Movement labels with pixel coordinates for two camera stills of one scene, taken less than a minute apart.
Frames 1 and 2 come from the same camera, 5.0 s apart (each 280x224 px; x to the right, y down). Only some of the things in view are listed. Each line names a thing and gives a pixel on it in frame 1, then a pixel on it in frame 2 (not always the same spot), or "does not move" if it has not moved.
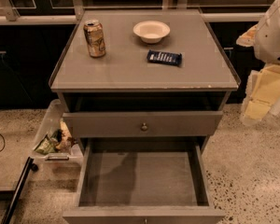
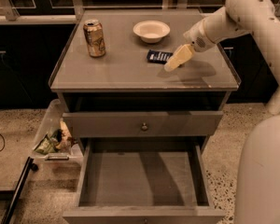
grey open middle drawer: [144, 180] does not move
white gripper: [273, 37] → [196, 37]
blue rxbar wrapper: [168, 58] does not move
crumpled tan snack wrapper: [67, 139] does not move
